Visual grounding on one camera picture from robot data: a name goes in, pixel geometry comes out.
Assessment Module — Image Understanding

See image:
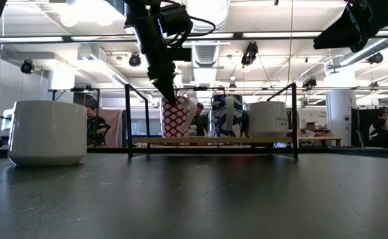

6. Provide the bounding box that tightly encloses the pink fabric panel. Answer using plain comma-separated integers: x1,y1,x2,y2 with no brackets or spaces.
97,108,124,149

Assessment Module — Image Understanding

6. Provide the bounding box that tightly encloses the wooden background table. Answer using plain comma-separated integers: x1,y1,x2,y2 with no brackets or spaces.
298,134,343,147

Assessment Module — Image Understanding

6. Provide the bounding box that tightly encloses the black ceiling spotlight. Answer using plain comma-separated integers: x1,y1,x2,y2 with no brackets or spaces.
302,76,318,90
20,59,35,74
128,52,142,67
366,52,384,64
241,41,260,66

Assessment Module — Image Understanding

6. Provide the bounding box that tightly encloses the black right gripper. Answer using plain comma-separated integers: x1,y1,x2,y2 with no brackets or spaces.
313,0,388,53

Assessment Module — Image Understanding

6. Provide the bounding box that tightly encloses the black partition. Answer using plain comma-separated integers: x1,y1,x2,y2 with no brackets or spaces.
350,106,388,147

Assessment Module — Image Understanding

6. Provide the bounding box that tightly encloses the wooden shelf black metal frame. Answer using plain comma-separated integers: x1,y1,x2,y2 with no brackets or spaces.
124,82,298,159

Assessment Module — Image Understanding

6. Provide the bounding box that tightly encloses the white mug green interior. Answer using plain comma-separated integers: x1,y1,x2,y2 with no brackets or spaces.
7,100,88,167

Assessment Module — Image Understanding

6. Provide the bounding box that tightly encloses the white mug blue floral print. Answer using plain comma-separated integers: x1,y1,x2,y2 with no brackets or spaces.
211,94,248,138

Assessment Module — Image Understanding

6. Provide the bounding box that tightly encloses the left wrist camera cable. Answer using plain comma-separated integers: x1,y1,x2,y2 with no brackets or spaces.
162,15,217,47

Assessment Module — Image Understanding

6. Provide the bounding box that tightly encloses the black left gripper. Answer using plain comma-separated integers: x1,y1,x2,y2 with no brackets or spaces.
124,0,193,106

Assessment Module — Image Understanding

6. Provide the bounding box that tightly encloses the red white lattice mug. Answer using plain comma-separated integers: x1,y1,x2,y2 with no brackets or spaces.
159,95,197,139

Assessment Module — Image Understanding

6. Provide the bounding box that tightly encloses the black table mat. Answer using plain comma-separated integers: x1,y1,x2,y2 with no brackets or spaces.
0,147,388,239

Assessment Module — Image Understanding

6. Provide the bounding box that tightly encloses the black background rack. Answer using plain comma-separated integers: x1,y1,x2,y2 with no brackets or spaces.
47,85,101,112

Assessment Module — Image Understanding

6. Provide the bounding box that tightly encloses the white mug pink interior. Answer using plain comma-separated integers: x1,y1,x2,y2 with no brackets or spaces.
246,100,288,139

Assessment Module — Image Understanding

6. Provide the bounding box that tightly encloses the long linear ceiling light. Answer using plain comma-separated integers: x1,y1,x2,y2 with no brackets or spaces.
0,30,388,43

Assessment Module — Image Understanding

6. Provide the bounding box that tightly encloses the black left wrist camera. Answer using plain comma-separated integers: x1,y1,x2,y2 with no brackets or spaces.
159,3,194,37

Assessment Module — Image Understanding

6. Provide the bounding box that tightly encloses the person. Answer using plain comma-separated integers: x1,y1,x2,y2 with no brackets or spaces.
366,111,388,149
189,102,211,137
86,105,112,147

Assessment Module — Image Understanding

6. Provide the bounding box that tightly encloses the grey office chair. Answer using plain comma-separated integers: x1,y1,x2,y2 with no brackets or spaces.
353,129,370,149

